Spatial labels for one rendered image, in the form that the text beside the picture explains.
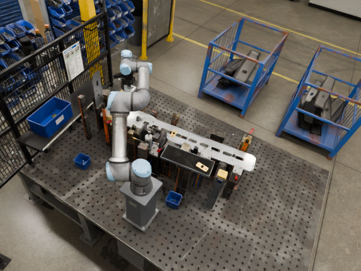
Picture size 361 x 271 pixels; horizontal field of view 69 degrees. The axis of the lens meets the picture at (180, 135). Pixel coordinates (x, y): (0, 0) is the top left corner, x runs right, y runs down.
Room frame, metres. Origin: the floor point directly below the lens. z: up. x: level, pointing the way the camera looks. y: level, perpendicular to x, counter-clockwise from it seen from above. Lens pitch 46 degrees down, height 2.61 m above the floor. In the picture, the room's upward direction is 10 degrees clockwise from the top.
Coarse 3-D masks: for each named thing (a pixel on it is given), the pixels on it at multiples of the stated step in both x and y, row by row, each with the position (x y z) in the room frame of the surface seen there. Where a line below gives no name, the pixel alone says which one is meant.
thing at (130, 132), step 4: (128, 132) 1.41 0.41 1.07; (132, 132) 1.42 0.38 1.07; (128, 136) 1.41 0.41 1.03; (132, 136) 1.40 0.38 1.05; (128, 140) 1.41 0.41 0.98; (132, 140) 1.40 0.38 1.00; (128, 144) 1.41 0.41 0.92; (132, 144) 1.40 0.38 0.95; (128, 148) 1.42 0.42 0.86; (132, 148) 1.41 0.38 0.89; (132, 152) 1.41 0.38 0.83; (128, 156) 1.41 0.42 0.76; (132, 156) 1.40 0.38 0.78; (132, 160) 1.40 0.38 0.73
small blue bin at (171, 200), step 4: (172, 192) 1.12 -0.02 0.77; (176, 192) 1.12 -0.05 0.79; (168, 196) 1.09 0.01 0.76; (172, 196) 1.12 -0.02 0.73; (176, 196) 1.11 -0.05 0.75; (180, 196) 1.10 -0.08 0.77; (168, 200) 1.09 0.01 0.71; (172, 200) 1.10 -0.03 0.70; (176, 200) 1.10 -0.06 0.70; (168, 204) 1.03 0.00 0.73; (172, 204) 1.03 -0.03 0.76; (176, 204) 1.02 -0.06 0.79; (176, 208) 1.02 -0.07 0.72
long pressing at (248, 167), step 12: (132, 120) 1.62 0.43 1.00; (144, 120) 1.64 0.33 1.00; (156, 120) 1.67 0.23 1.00; (180, 132) 1.58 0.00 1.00; (180, 144) 1.44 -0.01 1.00; (192, 144) 1.47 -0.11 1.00; (216, 144) 1.51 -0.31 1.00; (216, 156) 1.38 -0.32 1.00; (228, 156) 1.40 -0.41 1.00; (240, 156) 1.42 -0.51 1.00; (252, 156) 1.44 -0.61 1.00; (252, 168) 1.32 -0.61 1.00
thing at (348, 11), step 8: (312, 0) 8.66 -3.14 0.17; (320, 0) 8.58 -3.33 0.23; (328, 0) 8.50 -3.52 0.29; (336, 0) 8.42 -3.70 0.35; (344, 0) 8.35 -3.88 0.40; (352, 0) 8.27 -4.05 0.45; (360, 0) 8.20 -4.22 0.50; (320, 8) 8.57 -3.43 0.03; (328, 8) 8.49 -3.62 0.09; (336, 8) 8.38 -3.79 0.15; (344, 8) 8.31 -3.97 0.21; (352, 8) 8.23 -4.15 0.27; (360, 8) 8.16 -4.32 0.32; (344, 16) 8.29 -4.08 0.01; (352, 16) 8.22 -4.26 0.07; (360, 16) 8.12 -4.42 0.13
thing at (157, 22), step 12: (144, 0) 4.25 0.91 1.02; (156, 0) 4.59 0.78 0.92; (168, 0) 4.95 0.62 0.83; (144, 12) 4.25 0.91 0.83; (156, 12) 4.62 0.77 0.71; (168, 12) 4.98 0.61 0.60; (144, 24) 4.25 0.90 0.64; (156, 24) 4.64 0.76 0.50; (168, 24) 5.02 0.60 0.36; (144, 36) 4.25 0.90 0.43; (156, 36) 4.66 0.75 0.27; (168, 36) 5.10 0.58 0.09; (144, 48) 4.25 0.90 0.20
